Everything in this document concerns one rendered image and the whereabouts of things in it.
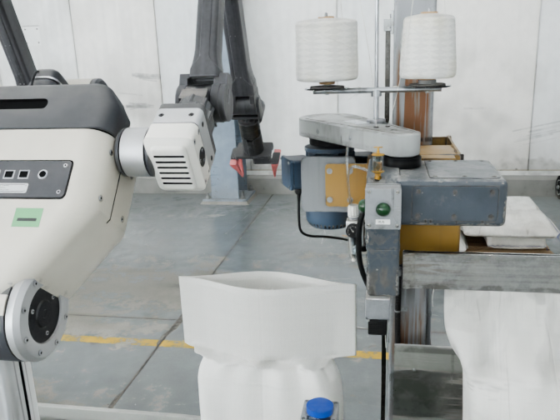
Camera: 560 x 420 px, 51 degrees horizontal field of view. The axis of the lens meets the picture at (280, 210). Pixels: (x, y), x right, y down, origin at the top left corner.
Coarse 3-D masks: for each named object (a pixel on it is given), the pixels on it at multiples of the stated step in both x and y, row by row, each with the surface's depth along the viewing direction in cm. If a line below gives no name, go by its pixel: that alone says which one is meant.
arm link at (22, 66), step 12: (0, 0) 144; (0, 12) 146; (12, 12) 149; (0, 24) 148; (12, 24) 149; (0, 36) 150; (12, 36) 150; (12, 48) 151; (24, 48) 154; (12, 60) 153; (24, 60) 154; (12, 72) 156; (24, 72) 155; (24, 84) 157
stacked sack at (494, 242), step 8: (488, 240) 425; (496, 240) 424; (504, 240) 422; (512, 240) 422; (520, 240) 421; (528, 240) 420; (536, 240) 420; (544, 240) 419; (504, 248) 424; (512, 248) 423; (520, 248) 422; (528, 248) 422; (536, 248) 421
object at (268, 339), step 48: (192, 288) 158; (240, 288) 150; (288, 288) 159; (336, 288) 150; (192, 336) 163; (240, 336) 154; (288, 336) 151; (336, 336) 153; (240, 384) 155; (288, 384) 152; (336, 384) 155
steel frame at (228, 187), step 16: (224, 48) 593; (224, 64) 598; (224, 128) 616; (224, 144) 621; (224, 160) 626; (224, 176) 630; (240, 176) 669; (208, 192) 639; (224, 192) 635; (240, 192) 660; (256, 192) 670
